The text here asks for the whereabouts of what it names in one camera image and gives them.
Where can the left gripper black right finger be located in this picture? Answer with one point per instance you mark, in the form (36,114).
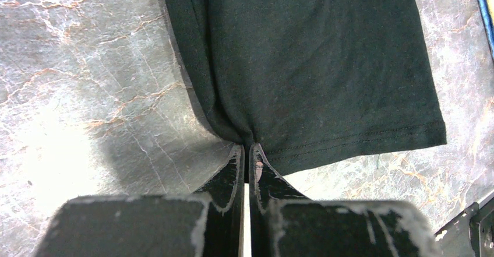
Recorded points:
(284,222)

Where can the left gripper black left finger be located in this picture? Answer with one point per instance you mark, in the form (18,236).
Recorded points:
(206,222)

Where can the black underwear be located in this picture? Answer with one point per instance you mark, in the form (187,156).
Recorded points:
(313,82)

